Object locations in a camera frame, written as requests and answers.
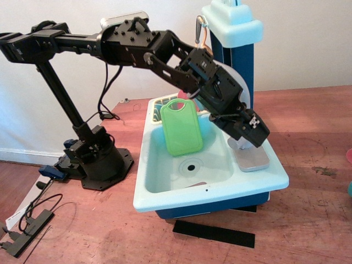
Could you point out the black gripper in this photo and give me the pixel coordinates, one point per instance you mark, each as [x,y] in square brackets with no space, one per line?
[220,94]

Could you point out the grey toy faucet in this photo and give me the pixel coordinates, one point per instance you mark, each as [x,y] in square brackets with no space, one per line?
[248,157]

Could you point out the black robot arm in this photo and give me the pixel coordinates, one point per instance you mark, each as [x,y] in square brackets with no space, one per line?
[93,158]

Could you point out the red toy plate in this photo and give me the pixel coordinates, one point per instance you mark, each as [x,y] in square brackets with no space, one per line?
[183,95]

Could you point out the hanging orange utensil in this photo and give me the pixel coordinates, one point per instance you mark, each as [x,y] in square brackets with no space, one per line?
[203,43]

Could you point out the green plastic cutting board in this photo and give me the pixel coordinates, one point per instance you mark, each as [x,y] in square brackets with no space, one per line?
[181,128]

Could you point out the blue toy kitchen tower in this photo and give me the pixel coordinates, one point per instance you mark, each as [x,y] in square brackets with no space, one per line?
[233,33]

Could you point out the hanging grey utensil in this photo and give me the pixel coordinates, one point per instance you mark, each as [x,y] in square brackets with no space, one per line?
[199,26]

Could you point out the light blue toy sink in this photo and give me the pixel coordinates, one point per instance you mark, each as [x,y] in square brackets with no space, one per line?
[198,183]

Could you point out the black velcro strip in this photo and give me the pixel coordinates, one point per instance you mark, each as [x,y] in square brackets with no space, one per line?
[225,235]

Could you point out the pink object at edge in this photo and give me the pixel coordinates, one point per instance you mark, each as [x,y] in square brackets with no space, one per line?
[349,155]

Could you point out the teal object at edge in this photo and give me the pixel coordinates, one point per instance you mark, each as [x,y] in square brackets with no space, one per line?
[350,189]

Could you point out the blue clamp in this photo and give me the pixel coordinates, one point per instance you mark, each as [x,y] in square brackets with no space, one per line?
[52,172]

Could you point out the white paper sheet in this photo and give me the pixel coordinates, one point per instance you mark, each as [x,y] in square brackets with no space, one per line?
[31,198]

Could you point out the black usb hub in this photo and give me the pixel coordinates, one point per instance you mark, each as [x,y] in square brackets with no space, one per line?
[20,241]

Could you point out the grey depth camera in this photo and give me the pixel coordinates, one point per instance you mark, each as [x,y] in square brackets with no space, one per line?
[119,19]

